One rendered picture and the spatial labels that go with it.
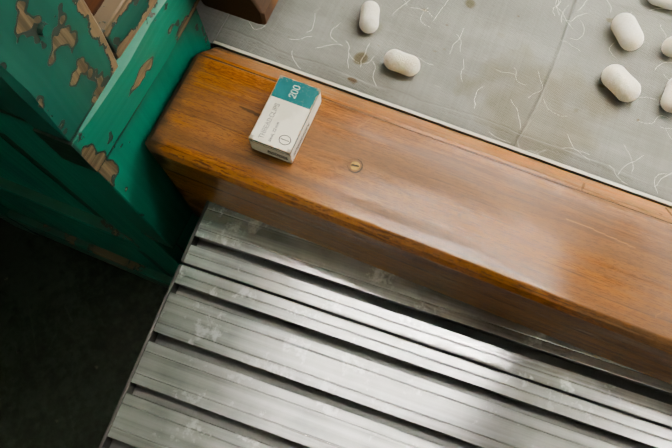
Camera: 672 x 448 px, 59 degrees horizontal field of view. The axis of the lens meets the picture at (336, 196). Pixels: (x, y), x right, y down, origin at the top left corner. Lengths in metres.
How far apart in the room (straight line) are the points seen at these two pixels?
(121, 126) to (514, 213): 0.30
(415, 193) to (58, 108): 0.25
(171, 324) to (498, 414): 0.29
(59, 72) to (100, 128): 0.07
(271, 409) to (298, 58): 0.30
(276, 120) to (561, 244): 0.23
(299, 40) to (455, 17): 0.14
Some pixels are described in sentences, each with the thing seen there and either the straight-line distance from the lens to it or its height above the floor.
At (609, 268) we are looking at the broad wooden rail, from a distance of 0.48.
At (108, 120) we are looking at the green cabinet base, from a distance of 0.45.
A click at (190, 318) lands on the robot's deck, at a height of 0.67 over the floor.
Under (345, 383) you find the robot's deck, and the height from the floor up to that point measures 0.67.
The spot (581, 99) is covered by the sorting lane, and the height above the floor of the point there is 0.74.
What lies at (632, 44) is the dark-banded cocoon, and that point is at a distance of 0.59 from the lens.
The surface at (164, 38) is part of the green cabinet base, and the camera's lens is 0.49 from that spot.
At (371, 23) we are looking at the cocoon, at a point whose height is 0.76.
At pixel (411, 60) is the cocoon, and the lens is 0.52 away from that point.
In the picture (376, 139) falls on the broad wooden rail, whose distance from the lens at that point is 0.48.
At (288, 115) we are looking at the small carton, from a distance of 0.46.
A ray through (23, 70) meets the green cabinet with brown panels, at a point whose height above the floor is 0.91.
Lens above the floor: 1.19
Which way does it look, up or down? 70 degrees down
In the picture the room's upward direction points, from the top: 1 degrees counter-clockwise
